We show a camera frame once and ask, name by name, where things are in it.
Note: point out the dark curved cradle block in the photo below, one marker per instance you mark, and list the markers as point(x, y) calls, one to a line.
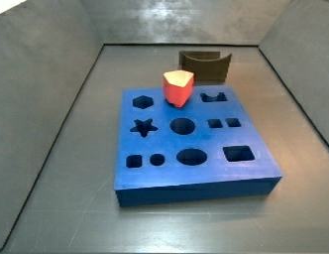
point(206, 65)

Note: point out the red pentagon prism block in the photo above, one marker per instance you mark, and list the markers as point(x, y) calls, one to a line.
point(178, 82)

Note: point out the blue shape sorter board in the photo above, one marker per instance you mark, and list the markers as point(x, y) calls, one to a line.
point(189, 153)

